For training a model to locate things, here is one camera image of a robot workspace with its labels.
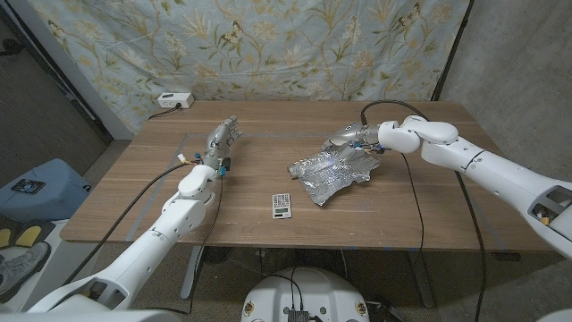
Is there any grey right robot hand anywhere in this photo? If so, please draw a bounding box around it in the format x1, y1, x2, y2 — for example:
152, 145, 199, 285
321, 123, 382, 156

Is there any black backdrop stand pole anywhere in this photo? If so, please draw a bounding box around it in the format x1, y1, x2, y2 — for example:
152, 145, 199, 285
431, 0, 475, 102

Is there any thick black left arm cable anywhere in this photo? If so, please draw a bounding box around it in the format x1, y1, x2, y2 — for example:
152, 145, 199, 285
62, 161, 198, 285

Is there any white robot torso base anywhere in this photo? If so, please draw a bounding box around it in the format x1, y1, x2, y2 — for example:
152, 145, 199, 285
240, 267, 371, 322

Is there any black outlet power cord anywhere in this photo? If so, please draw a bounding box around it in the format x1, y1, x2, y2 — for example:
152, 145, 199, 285
147, 103, 182, 121

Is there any white table leg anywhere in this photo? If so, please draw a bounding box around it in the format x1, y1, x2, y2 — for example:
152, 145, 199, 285
180, 245, 205, 300

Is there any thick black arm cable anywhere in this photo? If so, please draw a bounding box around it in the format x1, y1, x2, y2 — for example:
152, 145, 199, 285
62, 161, 198, 285
359, 99, 488, 322

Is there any floral printed backdrop cloth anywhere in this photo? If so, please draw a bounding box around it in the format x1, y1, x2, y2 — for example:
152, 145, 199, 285
26, 0, 470, 135

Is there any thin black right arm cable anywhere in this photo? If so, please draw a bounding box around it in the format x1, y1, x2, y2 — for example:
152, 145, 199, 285
400, 151, 425, 251

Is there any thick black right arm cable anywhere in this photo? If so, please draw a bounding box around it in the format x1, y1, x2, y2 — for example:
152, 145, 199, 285
359, 99, 488, 322

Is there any aluminum foil sheet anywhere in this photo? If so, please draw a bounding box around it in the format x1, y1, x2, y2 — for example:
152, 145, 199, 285
287, 147, 382, 207

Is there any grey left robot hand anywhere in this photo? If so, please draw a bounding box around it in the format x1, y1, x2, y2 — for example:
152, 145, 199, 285
203, 114, 244, 170

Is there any white power outlet box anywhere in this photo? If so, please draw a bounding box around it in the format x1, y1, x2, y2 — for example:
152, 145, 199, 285
156, 92, 195, 109

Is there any black torso cable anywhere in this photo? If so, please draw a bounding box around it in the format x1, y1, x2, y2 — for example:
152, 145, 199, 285
263, 267, 305, 312

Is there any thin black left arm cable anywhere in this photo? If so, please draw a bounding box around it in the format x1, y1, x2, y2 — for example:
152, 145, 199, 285
147, 176, 224, 314

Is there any small white calculator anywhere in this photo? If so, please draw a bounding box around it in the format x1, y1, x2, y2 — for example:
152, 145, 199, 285
272, 192, 292, 220

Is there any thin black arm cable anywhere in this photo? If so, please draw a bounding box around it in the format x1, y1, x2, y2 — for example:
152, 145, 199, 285
147, 176, 224, 314
400, 151, 425, 251

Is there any black card with print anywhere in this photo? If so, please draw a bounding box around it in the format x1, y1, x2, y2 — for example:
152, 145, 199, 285
11, 178, 46, 195

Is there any grey sneaker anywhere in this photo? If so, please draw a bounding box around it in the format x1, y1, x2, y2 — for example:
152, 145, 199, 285
0, 241, 52, 299

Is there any grey table leg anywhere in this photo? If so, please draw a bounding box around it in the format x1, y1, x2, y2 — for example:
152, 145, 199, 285
406, 250, 437, 309

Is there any grey-white slanted frame post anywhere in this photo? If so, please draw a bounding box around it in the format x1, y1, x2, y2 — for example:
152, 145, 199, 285
6, 0, 135, 140

